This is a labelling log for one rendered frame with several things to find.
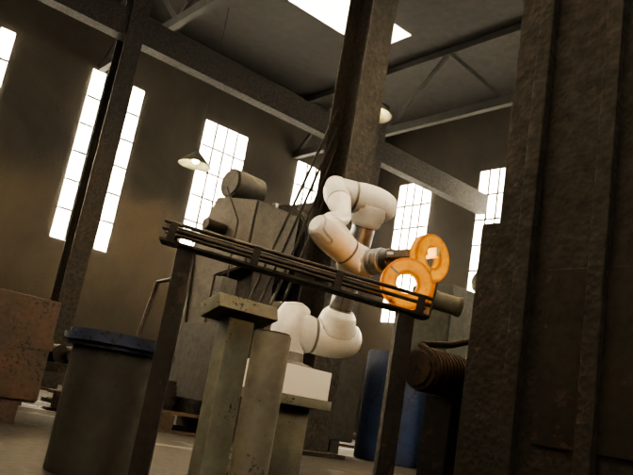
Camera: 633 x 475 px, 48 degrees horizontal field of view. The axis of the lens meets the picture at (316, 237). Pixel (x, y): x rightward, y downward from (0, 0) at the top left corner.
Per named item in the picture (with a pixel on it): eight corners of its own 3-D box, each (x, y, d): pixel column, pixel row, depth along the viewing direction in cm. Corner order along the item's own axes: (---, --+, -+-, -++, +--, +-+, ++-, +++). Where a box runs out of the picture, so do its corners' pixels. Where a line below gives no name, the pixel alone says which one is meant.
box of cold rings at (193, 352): (283, 441, 635) (299, 344, 655) (351, 457, 562) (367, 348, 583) (158, 424, 563) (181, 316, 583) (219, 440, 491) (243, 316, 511)
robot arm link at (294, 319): (262, 351, 308) (270, 301, 314) (301, 358, 313) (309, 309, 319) (272, 348, 293) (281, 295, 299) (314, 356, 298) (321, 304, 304)
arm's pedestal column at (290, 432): (195, 467, 293) (210, 391, 300) (270, 474, 317) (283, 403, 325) (253, 486, 263) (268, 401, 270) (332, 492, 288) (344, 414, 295)
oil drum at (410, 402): (439, 471, 581) (452, 361, 602) (389, 466, 545) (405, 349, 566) (386, 459, 626) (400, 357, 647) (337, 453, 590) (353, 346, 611)
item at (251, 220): (133, 409, 771) (187, 162, 837) (220, 421, 853) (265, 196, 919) (214, 428, 670) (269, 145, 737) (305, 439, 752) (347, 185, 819)
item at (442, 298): (462, 316, 207) (465, 296, 209) (431, 307, 207) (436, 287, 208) (455, 318, 213) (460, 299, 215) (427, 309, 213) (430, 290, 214)
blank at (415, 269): (408, 320, 207) (406, 321, 210) (444, 284, 210) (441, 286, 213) (370, 282, 208) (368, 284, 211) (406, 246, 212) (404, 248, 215)
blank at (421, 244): (453, 245, 233) (446, 247, 235) (422, 225, 225) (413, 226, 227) (445, 289, 227) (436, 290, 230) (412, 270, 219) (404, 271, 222)
